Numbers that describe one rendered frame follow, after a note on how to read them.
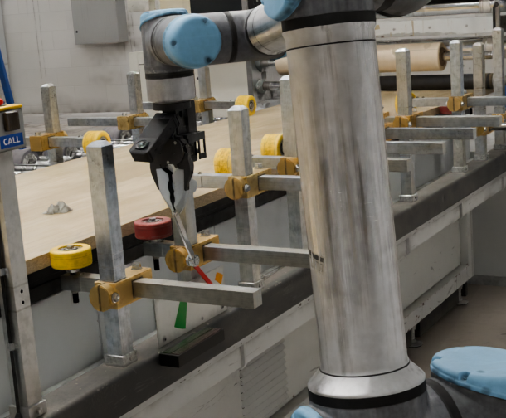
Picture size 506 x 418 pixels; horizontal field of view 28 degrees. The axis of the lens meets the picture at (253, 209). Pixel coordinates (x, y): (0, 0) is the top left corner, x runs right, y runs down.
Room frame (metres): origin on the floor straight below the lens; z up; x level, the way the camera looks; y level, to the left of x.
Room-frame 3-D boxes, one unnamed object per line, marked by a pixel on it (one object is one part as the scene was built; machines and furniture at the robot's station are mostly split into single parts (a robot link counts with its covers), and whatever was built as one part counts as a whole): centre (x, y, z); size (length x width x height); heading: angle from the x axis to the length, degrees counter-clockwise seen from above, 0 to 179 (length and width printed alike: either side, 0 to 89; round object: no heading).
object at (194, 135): (1.93, 0.13, 1.12); 0.09 x 0.08 x 0.12; 150
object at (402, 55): (3.15, -0.49, 0.93); 0.04 x 0.04 x 0.48; 60
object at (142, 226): (2.16, 0.22, 0.85); 0.08 x 0.08 x 0.11
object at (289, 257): (2.06, 0.05, 0.84); 0.43 x 0.03 x 0.04; 60
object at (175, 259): (2.09, 0.13, 0.85); 0.14 x 0.06 x 0.05; 150
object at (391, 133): (2.95, -0.41, 0.95); 0.50 x 0.04 x 0.04; 60
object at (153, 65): (1.92, 0.14, 1.29); 0.10 x 0.09 x 0.12; 21
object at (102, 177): (1.85, 0.27, 0.89); 0.04 x 0.04 x 0.48; 60
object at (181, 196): (1.92, 0.12, 1.01); 0.06 x 0.03 x 0.09; 150
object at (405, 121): (3.17, -0.50, 0.95); 0.14 x 0.06 x 0.05; 150
